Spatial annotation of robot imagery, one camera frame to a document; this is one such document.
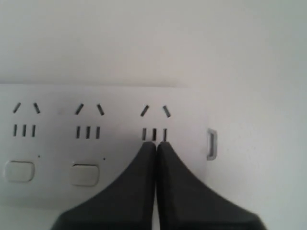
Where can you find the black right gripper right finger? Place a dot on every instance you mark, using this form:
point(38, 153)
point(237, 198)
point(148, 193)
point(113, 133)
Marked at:
point(186, 203)

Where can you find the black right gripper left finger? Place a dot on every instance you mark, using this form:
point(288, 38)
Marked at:
point(126, 204)

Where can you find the white five-outlet power strip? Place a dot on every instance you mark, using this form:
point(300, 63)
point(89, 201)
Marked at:
point(60, 145)

